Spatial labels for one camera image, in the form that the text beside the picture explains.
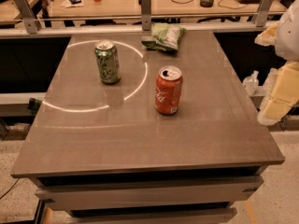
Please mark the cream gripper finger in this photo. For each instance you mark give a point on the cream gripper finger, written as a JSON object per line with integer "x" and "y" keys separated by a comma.
{"x": 268, "y": 36}
{"x": 281, "y": 95}

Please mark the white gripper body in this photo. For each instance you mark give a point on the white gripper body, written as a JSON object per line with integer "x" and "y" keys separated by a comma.
{"x": 289, "y": 36}

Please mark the red coke can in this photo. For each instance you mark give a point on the red coke can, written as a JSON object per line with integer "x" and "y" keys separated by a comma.
{"x": 168, "y": 89}

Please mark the green soda can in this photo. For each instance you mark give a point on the green soda can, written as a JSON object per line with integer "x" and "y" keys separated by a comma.
{"x": 108, "y": 61}

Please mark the clear plastic bag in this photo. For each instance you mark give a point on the clear plastic bag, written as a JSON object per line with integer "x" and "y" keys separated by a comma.
{"x": 251, "y": 83}

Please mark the green chip bag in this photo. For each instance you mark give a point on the green chip bag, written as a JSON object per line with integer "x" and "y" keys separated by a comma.
{"x": 164, "y": 37}

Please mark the grey drawer cabinet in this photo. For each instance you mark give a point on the grey drawer cabinet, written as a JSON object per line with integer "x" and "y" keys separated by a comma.
{"x": 161, "y": 198}

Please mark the green bottle under table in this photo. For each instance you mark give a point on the green bottle under table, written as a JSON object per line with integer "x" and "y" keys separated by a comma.
{"x": 34, "y": 104}

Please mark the grey metal bracket right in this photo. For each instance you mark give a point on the grey metal bracket right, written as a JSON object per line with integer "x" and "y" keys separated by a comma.
{"x": 260, "y": 18}

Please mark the grey metal bracket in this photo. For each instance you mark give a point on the grey metal bracket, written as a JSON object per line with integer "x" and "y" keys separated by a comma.
{"x": 260, "y": 18}
{"x": 145, "y": 14}
{"x": 31, "y": 23}

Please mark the grey metal bracket middle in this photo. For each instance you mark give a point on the grey metal bracket middle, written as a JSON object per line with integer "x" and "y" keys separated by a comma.
{"x": 145, "y": 14}

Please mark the grey metal bracket left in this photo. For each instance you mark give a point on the grey metal bracket left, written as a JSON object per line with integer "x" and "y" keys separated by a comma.
{"x": 31, "y": 23}

